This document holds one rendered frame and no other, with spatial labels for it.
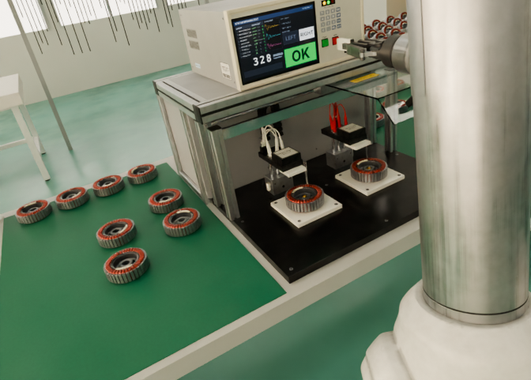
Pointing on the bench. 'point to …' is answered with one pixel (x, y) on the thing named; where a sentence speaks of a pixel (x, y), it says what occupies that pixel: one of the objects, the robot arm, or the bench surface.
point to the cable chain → (273, 123)
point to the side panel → (182, 148)
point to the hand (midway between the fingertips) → (346, 44)
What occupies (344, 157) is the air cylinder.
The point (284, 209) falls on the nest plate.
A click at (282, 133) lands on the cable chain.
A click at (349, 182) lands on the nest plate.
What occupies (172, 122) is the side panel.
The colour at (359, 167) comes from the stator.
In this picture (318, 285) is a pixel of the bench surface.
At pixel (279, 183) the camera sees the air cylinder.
